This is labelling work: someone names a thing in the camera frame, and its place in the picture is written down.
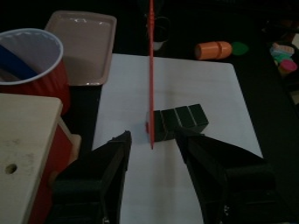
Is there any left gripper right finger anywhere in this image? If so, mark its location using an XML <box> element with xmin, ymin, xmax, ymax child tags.
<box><xmin>174</xmin><ymin>126</ymin><xmax>284</xmax><ymax>224</ymax></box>

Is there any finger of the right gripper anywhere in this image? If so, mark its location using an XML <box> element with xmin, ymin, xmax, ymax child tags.
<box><xmin>154</xmin><ymin>15</ymin><xmax>174</xmax><ymax>43</ymax></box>

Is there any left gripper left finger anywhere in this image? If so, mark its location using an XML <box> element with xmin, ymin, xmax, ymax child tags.
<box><xmin>46</xmin><ymin>129</ymin><xmax>135</xmax><ymax>224</ymax></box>

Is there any white cutting board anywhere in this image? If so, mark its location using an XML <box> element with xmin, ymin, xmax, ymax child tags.
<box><xmin>91</xmin><ymin>52</ymin><xmax>266</xmax><ymax>224</ymax></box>

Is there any pink rectangular plate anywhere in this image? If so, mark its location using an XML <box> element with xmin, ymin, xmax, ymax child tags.
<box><xmin>43</xmin><ymin>10</ymin><xmax>118</xmax><ymax>88</ymax></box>

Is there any black toy sushi roll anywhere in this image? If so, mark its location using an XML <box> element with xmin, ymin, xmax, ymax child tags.
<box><xmin>146</xmin><ymin>103</ymin><xmax>212</xmax><ymax>143</ymax></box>

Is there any orange toy cylinder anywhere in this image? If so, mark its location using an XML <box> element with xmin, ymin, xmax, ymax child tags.
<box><xmin>194</xmin><ymin>40</ymin><xmax>234</xmax><ymax>61</ymax></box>

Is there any green toy disc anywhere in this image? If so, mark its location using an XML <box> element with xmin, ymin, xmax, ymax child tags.
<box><xmin>230</xmin><ymin>41</ymin><xmax>252</xmax><ymax>57</ymax></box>

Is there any red wooden box with knob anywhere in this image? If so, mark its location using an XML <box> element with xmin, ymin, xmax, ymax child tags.
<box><xmin>0</xmin><ymin>93</ymin><xmax>83</xmax><ymax>224</ymax></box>

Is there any teal and peach toy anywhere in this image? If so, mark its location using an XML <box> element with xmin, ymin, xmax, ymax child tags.
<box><xmin>269</xmin><ymin>41</ymin><xmax>296</xmax><ymax>63</ymax></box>

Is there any red plastic cup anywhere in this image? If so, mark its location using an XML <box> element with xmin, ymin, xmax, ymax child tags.
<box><xmin>0</xmin><ymin>27</ymin><xmax>73</xmax><ymax>116</ymax></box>

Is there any pink and yellow toy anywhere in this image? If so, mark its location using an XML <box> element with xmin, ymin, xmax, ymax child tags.
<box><xmin>277</xmin><ymin>59</ymin><xmax>299</xmax><ymax>77</ymax></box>

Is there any blue utensil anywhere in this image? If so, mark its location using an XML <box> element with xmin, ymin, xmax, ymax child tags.
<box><xmin>0</xmin><ymin>43</ymin><xmax>42</xmax><ymax>81</ymax></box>

